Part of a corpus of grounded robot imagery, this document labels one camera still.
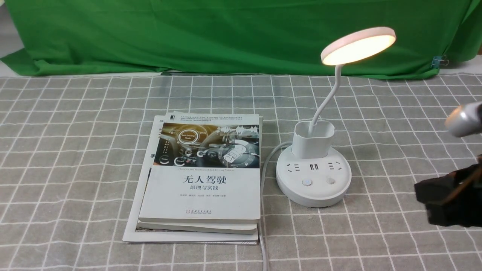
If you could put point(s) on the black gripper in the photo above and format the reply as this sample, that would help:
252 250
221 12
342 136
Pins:
454 199

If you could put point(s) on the white desk lamp with sockets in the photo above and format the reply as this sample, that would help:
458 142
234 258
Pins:
310 172

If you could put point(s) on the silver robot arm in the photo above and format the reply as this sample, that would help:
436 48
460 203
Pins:
465 120

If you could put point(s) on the blue binder clip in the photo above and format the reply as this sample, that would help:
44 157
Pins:
439 61

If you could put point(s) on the middle book under top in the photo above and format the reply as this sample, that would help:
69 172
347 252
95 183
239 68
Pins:
196 227

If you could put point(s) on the top book white cover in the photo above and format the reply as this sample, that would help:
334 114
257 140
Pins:
203 188

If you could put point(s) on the bottom large white book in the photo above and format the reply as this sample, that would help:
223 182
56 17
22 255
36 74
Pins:
133 233

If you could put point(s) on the grey checked tablecloth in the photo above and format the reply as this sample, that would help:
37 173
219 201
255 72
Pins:
72 149

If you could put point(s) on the green backdrop cloth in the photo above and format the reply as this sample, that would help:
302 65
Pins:
80 37

